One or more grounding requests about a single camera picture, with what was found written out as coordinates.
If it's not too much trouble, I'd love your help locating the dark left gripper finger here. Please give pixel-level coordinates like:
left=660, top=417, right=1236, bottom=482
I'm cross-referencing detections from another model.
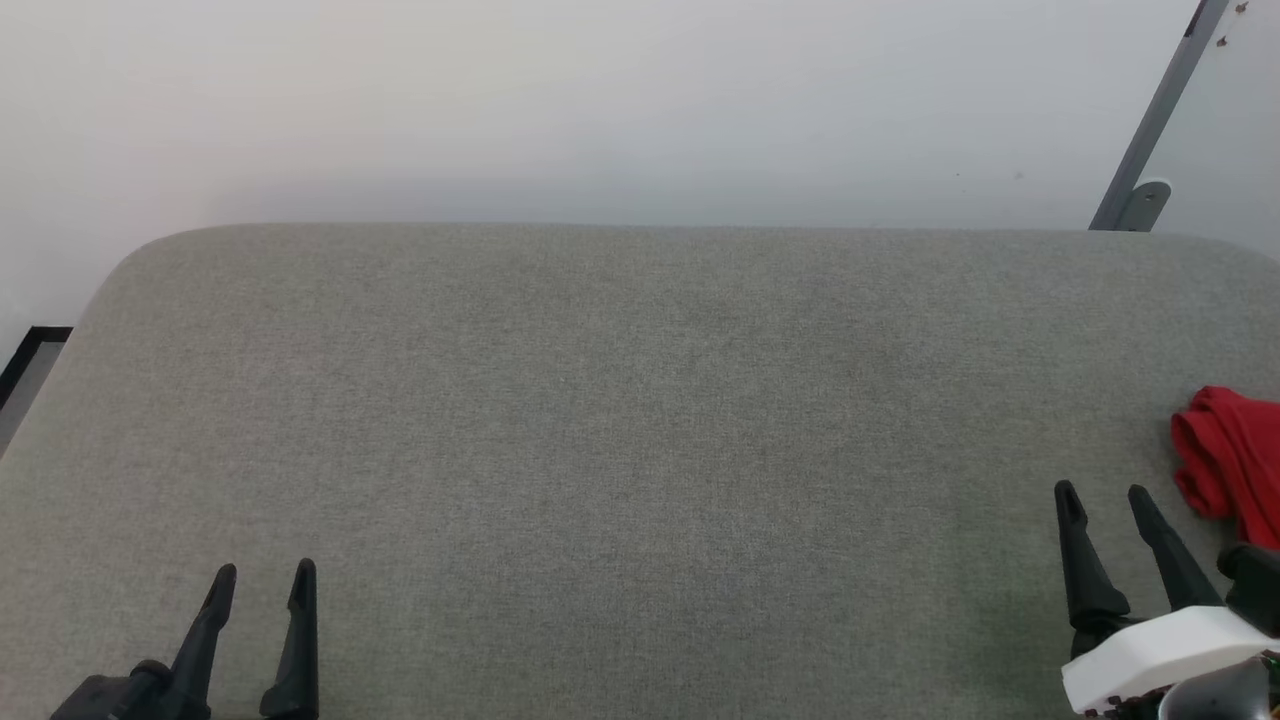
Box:
left=165, top=563, right=239, bottom=720
left=260, top=558, right=319, bottom=720

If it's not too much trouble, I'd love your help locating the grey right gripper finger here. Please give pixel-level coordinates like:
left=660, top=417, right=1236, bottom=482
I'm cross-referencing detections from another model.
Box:
left=1128, top=485, right=1223, bottom=613
left=1053, top=480, right=1133, bottom=661

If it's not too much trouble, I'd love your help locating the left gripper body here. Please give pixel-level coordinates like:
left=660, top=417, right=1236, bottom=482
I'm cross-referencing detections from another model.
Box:
left=50, top=660, right=179, bottom=720

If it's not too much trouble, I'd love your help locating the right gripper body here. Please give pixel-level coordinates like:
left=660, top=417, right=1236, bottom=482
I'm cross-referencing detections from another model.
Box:
left=1062, top=605, right=1276, bottom=713

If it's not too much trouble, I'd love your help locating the red shirt with white trim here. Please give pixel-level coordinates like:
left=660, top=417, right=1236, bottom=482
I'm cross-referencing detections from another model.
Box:
left=1170, top=386, right=1280, bottom=551

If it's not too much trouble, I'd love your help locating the black frame strip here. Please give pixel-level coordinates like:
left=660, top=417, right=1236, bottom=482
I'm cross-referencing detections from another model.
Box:
left=0, top=326, right=73, bottom=411

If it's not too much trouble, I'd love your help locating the grey metal post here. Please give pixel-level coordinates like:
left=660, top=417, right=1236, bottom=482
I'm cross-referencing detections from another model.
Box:
left=1088, top=0, right=1231, bottom=233

